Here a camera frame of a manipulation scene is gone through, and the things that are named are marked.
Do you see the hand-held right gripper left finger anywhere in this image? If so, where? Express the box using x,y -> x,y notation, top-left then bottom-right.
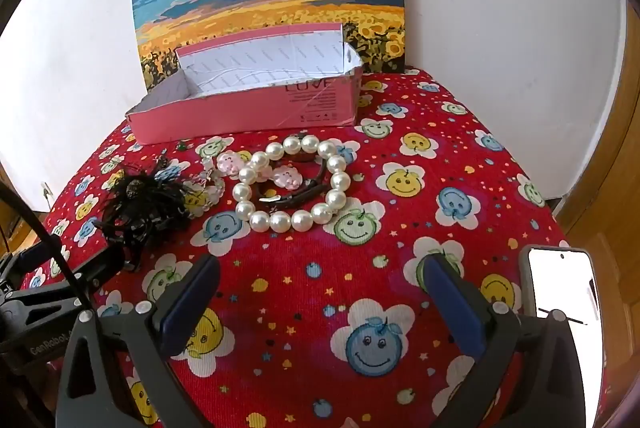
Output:
56,253 -> 222,428

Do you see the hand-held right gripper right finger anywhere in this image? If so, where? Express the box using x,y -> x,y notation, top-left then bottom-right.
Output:
422,253 -> 586,428

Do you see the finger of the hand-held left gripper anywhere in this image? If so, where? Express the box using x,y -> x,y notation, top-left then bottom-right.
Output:
20,247 -> 127,305
0,244 -> 72,281

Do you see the black feather hair accessory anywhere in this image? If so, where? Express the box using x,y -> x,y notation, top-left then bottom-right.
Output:
97,158 -> 211,271

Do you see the gold sequin earring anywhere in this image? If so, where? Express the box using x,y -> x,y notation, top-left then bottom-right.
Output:
182,168 -> 227,217

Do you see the white pearl bracelet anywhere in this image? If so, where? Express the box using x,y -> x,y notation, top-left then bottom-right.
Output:
232,135 -> 352,233

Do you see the pink flower hair clip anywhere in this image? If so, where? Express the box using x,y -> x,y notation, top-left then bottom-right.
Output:
216,150 -> 303,189

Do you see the dark hair tie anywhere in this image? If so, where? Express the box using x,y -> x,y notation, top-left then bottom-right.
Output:
250,135 -> 336,211

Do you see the white cardboard box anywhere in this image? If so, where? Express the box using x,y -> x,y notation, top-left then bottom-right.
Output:
125,22 -> 365,145

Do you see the white smartphone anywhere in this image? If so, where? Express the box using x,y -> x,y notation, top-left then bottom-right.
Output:
519,245 -> 601,428

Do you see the red smiley printed cloth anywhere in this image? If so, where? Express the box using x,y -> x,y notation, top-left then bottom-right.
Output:
20,68 -> 617,428

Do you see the wooden door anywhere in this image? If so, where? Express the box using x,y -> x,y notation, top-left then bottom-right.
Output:
550,0 -> 640,428

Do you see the black cable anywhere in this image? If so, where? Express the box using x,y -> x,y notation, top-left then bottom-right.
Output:
0,184 -> 97,311

